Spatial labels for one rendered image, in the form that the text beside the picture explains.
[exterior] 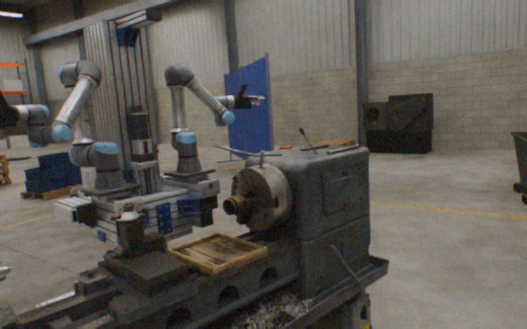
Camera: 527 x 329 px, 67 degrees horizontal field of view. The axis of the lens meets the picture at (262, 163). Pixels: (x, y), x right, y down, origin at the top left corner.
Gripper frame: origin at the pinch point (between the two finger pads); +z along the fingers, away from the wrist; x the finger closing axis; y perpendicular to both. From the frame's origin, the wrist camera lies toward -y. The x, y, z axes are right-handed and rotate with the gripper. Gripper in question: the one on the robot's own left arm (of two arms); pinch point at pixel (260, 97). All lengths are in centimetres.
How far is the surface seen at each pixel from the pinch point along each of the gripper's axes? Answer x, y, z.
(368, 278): 98, 89, 19
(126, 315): 128, 52, -106
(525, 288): 88, 147, 182
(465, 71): -479, 25, 792
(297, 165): 87, 23, -21
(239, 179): 76, 30, -46
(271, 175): 86, 26, -34
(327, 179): 88, 32, -3
